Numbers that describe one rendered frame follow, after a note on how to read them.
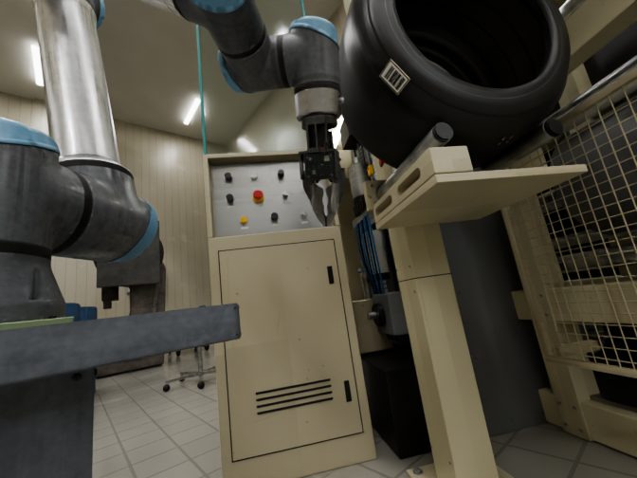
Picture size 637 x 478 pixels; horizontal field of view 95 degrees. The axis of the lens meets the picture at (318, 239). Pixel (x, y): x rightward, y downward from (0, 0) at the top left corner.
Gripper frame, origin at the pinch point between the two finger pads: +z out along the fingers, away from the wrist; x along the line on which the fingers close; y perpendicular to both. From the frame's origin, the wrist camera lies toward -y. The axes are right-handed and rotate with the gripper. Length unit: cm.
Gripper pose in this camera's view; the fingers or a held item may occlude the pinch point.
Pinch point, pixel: (326, 220)
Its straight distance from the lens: 63.2
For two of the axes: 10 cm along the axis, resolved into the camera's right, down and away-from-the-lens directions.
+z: 0.6, 9.8, 1.6
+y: -1.7, 1.7, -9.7
